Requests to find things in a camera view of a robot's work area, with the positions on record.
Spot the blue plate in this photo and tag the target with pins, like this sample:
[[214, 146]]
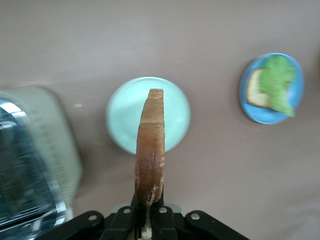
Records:
[[265, 117]]

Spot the beige chrome toaster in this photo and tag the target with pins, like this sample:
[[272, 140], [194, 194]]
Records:
[[37, 150]]

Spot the green lettuce leaf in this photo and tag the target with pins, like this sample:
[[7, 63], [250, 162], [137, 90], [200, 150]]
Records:
[[277, 82]]

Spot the brown toast bread slice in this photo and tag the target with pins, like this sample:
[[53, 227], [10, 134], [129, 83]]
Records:
[[256, 92], [151, 140]]

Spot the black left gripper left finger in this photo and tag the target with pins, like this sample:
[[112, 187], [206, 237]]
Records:
[[117, 225]]

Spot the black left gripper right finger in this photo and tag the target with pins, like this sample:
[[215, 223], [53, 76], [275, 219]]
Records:
[[170, 225]]

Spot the green plate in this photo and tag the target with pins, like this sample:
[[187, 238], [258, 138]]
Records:
[[125, 112]]

